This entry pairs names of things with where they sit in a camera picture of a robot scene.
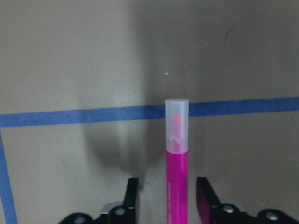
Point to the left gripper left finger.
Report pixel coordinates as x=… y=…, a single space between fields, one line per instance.
x=121 y=212

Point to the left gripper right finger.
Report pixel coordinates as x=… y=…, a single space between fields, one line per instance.
x=212 y=211

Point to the pink highlighter pen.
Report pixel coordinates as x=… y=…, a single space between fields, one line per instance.
x=177 y=126

